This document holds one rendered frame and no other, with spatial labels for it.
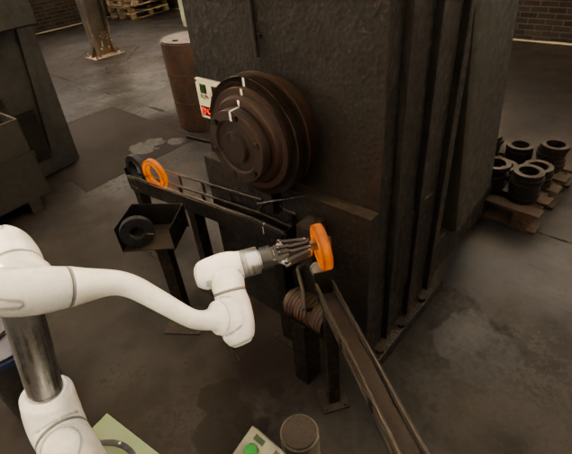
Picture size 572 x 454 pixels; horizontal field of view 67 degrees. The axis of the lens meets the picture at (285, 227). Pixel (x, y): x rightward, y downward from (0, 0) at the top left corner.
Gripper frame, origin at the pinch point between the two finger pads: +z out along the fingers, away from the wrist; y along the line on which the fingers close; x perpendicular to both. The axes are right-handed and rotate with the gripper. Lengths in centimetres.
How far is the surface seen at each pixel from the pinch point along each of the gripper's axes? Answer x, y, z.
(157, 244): -29, -64, -62
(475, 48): 33, -52, 84
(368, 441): -93, 22, 6
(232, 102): 35, -47, -15
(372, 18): 60, -20, 28
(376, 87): 40, -18, 28
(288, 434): -39, 37, -26
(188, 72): -27, -329, -30
